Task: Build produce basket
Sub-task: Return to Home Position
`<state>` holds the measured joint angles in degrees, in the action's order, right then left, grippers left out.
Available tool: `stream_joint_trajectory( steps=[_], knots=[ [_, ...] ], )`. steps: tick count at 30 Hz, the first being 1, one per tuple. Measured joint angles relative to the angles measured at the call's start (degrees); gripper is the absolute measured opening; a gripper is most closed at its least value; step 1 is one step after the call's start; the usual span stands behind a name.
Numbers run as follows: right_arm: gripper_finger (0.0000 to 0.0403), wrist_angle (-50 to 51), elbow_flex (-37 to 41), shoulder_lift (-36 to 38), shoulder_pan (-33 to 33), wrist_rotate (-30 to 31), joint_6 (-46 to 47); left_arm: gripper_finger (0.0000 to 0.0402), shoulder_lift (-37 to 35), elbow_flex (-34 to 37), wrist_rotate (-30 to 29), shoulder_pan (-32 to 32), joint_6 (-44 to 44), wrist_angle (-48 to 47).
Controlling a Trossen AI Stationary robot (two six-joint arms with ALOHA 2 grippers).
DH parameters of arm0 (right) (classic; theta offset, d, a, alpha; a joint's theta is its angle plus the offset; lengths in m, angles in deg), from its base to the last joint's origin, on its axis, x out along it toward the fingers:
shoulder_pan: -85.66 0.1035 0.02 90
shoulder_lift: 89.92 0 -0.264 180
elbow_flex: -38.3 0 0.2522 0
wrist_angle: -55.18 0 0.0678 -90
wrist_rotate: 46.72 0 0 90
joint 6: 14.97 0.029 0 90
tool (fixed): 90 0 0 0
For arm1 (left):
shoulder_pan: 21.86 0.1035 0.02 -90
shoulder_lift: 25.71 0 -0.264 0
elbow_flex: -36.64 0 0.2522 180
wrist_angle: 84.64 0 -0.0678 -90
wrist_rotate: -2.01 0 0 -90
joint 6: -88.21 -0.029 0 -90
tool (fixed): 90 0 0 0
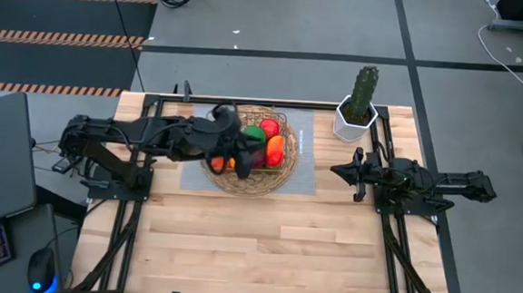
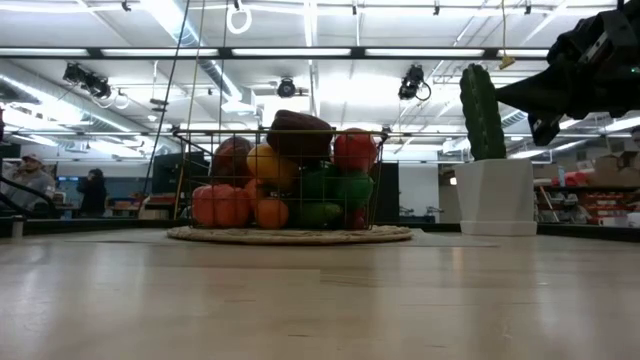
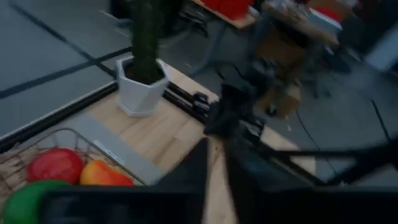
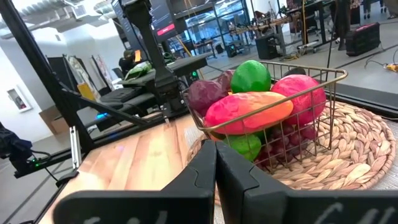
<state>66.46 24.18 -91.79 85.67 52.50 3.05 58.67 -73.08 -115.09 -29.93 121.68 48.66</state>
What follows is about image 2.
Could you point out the grey placemat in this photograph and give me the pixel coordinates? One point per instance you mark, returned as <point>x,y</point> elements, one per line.
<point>450,242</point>

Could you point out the yellow mango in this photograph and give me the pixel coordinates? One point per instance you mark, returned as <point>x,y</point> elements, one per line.
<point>270,167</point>

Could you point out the storage shelf with red goods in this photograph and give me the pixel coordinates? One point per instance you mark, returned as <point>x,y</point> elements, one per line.
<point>575,205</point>

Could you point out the round black ceiling lamp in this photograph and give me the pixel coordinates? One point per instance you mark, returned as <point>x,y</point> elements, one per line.
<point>286,88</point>

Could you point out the dark red grape bunch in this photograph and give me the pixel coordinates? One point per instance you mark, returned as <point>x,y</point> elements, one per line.
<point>357,220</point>

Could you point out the silver ventilation duct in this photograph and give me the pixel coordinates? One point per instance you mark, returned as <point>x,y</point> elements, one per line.
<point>175,25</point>

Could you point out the black ceiling spotlight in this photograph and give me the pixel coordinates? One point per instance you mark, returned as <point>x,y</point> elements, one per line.
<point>74,73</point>
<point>98,87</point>

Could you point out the person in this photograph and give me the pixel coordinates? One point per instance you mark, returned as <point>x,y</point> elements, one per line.
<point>32,182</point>
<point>92,195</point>

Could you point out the wicker basket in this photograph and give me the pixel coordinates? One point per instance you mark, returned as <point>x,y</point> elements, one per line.
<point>290,236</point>

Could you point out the black partition panel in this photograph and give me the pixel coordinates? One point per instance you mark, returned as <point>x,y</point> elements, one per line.
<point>390,192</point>

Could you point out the black monitor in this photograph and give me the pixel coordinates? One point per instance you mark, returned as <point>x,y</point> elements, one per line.
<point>162,172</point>

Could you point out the orange tangerine bunch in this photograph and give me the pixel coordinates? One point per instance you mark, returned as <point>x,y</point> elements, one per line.
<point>271,214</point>

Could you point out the white hexagonal plant pot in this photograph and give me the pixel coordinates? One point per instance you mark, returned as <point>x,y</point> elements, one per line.
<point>495,200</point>

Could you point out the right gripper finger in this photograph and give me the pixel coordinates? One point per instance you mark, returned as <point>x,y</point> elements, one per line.
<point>540,92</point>
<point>545,129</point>

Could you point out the brown cardboard box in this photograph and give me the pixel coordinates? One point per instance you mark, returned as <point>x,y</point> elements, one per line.
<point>615,170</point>

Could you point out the red ridged tomato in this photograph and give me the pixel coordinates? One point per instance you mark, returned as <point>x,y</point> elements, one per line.
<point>220,206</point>

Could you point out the red orange mango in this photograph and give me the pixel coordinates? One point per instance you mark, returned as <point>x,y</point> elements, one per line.
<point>355,150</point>

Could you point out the yellow hanging tag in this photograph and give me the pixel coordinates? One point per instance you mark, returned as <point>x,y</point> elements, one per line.
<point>506,62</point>

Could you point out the small grey post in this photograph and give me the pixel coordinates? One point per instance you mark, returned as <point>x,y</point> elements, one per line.
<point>18,227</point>

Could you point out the dark red apple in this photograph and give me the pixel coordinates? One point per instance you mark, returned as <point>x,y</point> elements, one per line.
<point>231,160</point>

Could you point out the black ceiling light rail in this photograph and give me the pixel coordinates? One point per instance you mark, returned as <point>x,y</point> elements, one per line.
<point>225,52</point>

